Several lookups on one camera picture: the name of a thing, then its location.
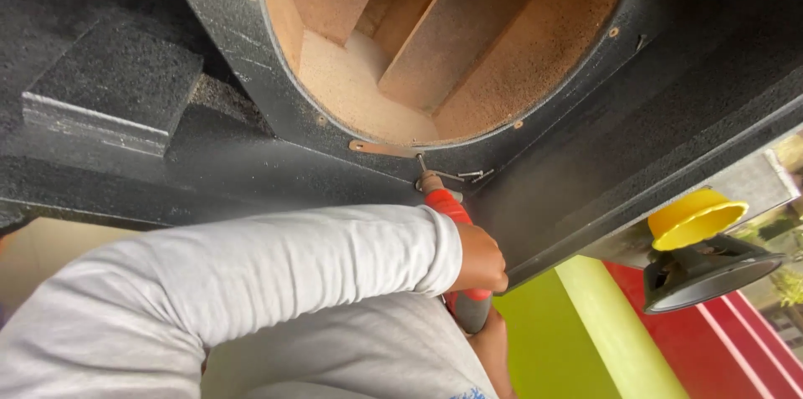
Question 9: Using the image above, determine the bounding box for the grey metal shelf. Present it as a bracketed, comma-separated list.
[578, 148, 803, 269]

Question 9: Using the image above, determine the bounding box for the person's left hand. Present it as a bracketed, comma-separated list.
[449, 222, 509, 295]

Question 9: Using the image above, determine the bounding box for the person's right hand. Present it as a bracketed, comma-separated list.
[467, 307, 519, 399]

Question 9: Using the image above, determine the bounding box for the person's grey shirt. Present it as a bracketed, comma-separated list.
[0, 291, 499, 399]

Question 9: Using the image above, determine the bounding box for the red grey handled screwdriver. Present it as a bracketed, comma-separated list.
[416, 153, 494, 335]

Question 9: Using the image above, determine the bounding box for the flat metal bracket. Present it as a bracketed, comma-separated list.
[348, 139, 422, 159]

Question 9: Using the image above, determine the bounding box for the black carpeted block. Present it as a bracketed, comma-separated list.
[22, 28, 205, 158]

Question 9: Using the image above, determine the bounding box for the green pillar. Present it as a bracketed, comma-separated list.
[555, 255, 691, 399]

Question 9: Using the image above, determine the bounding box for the black carpeted speaker cabinet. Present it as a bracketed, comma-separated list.
[0, 0, 803, 292]

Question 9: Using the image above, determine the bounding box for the black speaker driver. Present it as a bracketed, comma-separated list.
[642, 234, 787, 316]

